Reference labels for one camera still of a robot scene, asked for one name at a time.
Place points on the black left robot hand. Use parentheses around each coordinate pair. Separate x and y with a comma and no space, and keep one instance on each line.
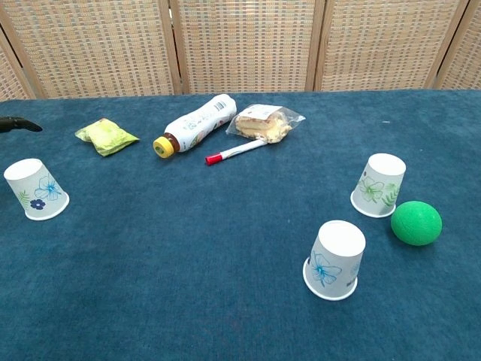
(15,124)

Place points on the paper cup with navy flower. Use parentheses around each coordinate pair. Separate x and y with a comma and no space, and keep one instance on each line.
(34,188)

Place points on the paper cup with blue flower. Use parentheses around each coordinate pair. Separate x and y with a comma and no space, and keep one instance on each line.
(336,259)

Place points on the paper cup with green flower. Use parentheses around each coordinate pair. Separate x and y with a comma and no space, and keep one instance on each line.
(379,184)

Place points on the woven folding screen panel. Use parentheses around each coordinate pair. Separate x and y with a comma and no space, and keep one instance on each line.
(383,45)
(9,80)
(246,45)
(466,64)
(97,45)

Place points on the green snack packet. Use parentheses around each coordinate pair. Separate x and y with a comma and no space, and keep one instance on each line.
(107,137)

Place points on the white bottle with yellow cap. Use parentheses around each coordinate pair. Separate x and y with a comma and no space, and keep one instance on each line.
(199,122)

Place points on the blue tablecloth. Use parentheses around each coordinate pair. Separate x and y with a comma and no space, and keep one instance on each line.
(188,244)

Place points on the white marker with red cap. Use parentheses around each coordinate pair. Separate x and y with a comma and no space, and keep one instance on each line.
(235,151)

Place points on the bread in clear plastic bag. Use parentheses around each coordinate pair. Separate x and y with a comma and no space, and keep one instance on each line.
(259,126)

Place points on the green ball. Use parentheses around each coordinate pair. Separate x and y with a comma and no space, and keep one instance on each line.
(416,223)

